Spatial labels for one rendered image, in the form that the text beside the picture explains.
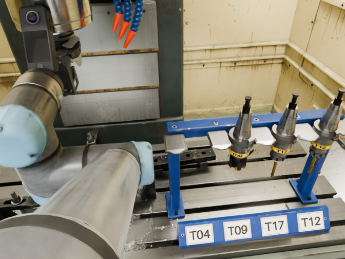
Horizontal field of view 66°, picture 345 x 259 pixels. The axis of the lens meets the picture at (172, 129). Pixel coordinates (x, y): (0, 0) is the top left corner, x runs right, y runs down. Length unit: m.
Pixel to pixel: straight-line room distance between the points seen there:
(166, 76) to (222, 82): 0.57
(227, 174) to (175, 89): 0.47
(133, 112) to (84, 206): 1.08
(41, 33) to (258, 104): 1.54
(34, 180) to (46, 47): 0.23
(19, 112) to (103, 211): 0.24
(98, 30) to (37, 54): 0.59
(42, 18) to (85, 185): 0.36
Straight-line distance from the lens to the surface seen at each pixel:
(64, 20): 0.59
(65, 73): 0.56
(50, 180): 0.46
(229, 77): 1.70
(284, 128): 0.69
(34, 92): 0.44
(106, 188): 0.24
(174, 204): 0.88
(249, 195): 0.97
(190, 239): 0.82
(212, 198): 0.94
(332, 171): 1.29
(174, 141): 0.65
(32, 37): 0.54
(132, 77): 1.17
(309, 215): 0.91
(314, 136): 0.74
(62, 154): 0.46
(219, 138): 0.66
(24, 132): 0.38
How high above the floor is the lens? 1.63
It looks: 37 degrees down
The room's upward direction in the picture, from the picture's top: 2 degrees counter-clockwise
